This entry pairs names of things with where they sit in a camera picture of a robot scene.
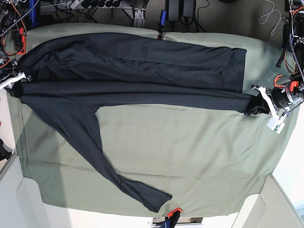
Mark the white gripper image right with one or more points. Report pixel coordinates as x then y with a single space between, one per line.
275 101

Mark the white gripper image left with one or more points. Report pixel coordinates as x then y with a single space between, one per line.
11 82

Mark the dark navy long-sleeve T-shirt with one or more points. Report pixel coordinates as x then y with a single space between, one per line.
74 76

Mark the robot arm image right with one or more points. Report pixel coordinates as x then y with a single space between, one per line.
293 53

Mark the orange black clamp far left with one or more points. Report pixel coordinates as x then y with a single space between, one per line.
19 38

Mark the orange black clamp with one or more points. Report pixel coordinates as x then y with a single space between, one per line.
171 219
161 36
19 38

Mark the sage green table cloth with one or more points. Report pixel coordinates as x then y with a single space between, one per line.
209 161

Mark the white power strip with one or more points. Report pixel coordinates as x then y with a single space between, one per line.
68 4

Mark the orange black clamp top centre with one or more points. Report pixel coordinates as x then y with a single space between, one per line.
161 36

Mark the orange black clamp bottom centre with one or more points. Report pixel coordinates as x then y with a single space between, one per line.
171 219

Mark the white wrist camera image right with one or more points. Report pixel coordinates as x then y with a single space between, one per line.
275 125

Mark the blue clamp handle left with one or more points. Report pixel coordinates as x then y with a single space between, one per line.
33 12

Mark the grey metal bracket post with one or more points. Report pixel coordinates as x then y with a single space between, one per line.
139 17

